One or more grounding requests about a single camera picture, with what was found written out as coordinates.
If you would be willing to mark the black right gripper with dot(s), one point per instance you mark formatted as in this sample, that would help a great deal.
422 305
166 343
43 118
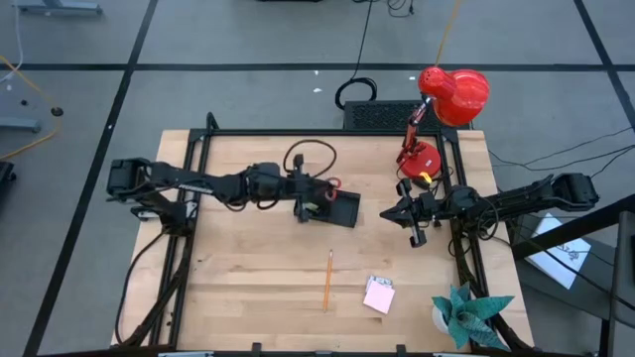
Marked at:
426 207

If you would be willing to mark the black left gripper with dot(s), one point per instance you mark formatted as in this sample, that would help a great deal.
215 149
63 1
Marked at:
285 188

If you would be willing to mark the yellow-green eraser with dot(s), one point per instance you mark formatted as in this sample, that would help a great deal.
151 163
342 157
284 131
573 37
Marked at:
310 206

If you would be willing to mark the black mesh desk organizer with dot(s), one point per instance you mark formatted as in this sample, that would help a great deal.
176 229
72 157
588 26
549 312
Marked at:
347 210

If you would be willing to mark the pink sticky note pad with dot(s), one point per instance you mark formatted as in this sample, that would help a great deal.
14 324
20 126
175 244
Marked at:
379 299

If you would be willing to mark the orange pencil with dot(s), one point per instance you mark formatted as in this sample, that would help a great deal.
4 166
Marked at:
328 280

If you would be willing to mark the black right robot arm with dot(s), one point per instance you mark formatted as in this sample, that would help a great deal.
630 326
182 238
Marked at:
521 201

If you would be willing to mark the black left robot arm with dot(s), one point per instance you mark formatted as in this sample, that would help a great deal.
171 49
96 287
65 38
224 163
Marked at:
198 184

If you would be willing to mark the patterned card stack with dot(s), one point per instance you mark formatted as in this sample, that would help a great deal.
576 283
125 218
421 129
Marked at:
379 281

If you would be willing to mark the black vented computer case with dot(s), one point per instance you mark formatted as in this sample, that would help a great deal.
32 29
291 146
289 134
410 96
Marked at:
377 115

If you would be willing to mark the green plant in white pot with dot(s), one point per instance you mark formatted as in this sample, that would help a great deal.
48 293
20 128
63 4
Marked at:
466 317

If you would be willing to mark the red desk lamp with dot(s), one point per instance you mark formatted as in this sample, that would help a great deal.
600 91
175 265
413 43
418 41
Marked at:
459 96

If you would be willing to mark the white paper sheet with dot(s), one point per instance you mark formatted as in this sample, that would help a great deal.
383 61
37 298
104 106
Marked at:
560 268

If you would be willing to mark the black metal beam structure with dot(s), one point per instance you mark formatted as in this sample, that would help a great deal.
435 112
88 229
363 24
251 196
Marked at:
625 277

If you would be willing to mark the black floor disc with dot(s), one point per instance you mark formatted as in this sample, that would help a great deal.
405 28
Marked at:
57 111

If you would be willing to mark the grey table foot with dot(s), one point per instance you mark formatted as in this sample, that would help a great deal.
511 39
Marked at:
20 124
59 7

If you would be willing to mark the black caster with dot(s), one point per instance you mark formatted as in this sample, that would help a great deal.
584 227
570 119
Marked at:
6 173

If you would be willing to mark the black aluminium rig frame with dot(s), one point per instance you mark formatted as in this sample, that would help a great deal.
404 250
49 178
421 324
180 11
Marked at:
322 132

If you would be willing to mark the black curved bracket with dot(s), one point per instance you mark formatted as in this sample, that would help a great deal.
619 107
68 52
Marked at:
209 124

